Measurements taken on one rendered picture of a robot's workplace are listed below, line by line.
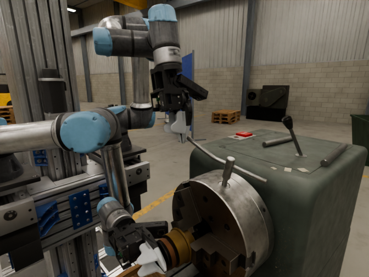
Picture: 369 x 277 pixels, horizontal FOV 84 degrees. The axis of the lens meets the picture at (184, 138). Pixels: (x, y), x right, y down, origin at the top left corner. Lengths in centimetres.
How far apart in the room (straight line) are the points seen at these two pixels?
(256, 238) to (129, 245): 32
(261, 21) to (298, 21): 160
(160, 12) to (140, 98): 57
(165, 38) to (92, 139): 33
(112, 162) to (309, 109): 1007
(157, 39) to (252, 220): 52
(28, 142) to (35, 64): 52
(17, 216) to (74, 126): 42
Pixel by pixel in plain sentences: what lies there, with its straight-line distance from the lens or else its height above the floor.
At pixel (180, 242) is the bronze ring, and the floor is 111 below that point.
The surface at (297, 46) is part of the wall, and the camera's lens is 1075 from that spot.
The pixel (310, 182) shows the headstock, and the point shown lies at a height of 125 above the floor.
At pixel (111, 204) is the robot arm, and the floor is 112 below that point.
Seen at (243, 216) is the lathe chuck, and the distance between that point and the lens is 57.
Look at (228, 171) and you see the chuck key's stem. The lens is 56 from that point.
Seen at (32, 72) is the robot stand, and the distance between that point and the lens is 117.
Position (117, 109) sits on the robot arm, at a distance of 109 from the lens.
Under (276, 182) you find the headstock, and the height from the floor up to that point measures 123.
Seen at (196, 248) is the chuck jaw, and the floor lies 110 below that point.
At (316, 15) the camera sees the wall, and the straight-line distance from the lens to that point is 1092.
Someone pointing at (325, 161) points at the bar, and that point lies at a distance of 78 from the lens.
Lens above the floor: 150
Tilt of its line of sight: 15 degrees down
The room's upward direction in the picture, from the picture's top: straight up
